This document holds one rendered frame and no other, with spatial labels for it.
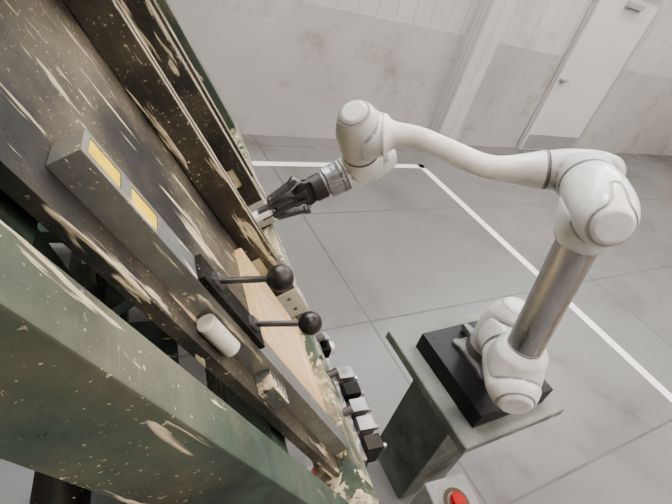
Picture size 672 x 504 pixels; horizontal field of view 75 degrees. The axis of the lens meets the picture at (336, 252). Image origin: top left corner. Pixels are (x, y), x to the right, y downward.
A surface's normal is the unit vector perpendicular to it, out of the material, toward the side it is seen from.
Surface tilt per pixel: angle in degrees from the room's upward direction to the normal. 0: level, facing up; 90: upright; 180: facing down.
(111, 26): 90
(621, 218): 90
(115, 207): 90
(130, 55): 90
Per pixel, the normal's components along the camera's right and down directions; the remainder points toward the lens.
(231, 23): 0.41, 0.63
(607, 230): -0.17, 0.49
